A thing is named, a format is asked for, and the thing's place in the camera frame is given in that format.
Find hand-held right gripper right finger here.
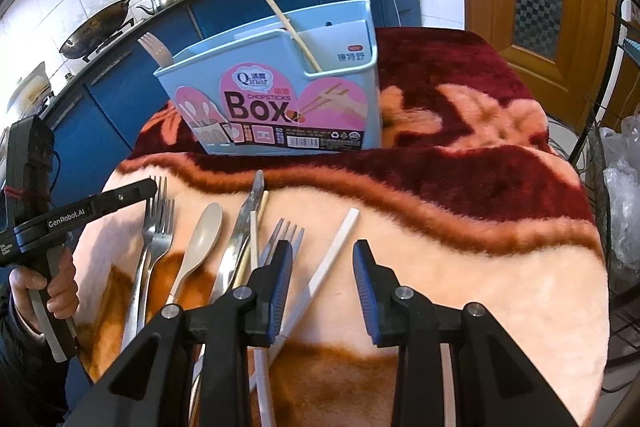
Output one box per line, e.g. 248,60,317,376
352,239,583,427

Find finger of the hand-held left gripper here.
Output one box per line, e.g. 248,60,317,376
97,177,159,214

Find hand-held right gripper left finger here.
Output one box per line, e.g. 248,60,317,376
75,239,294,427

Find metal fork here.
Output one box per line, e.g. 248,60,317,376
257,217,306,268
121,176,170,350
134,200,177,339

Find white chopstick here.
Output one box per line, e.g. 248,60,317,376
270,208,361,353
249,210,277,427

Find metal knife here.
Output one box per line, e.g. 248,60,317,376
207,170,266,303

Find beige spoon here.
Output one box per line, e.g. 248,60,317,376
165,202,224,308

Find wooden chopstick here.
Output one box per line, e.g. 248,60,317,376
253,0,323,73
232,190,271,290

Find blue chopsticks box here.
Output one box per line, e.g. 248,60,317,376
152,0,383,156

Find person's left forearm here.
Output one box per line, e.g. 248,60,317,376
0,292,96,427

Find person's left hand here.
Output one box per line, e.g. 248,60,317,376
10,251,79,334

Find white pot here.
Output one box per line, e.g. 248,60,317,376
7,74,55,114

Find red and pink plush blanket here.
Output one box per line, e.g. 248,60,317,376
80,27,612,427

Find gas stove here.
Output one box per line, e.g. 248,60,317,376
80,20,136,63

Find black wok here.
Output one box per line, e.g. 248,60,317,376
59,0,176,61

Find clear plastic bags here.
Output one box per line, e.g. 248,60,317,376
600,114,640,273

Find wooden door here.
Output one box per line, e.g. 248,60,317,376
452,0,628,135

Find black wire rack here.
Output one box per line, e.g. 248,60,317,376
582,0,640,398

